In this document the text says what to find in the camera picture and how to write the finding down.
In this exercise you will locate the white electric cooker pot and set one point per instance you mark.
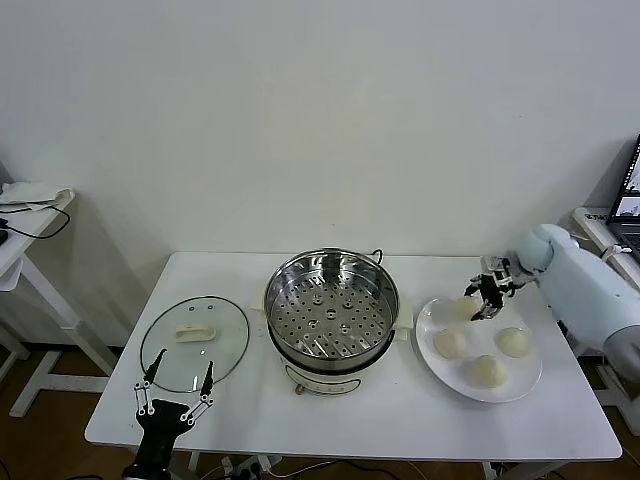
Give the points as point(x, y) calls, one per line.
point(320, 382)

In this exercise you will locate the open laptop with lit screen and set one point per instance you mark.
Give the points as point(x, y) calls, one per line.
point(627, 200)

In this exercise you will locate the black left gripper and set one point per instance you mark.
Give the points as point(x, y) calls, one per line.
point(157, 430)

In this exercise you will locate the large white table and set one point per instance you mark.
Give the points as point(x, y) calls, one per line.
point(225, 410)

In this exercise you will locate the white side table with laptop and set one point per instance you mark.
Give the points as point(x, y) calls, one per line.
point(590, 220)

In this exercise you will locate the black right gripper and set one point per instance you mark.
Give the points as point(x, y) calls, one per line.
point(492, 287)

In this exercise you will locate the white steamed baozi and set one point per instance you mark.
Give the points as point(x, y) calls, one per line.
point(512, 341)
point(486, 372)
point(450, 344)
point(465, 307)

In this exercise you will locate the white round plate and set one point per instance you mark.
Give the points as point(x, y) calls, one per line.
point(435, 320)

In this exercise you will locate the white power strip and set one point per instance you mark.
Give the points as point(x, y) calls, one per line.
point(250, 467)

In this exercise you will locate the perforated steel steamer basket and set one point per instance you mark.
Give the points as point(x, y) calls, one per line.
point(385, 290)

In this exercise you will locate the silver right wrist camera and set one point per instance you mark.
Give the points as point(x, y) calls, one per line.
point(496, 264)

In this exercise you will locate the small black device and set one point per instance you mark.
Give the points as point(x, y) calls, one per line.
point(2, 236)

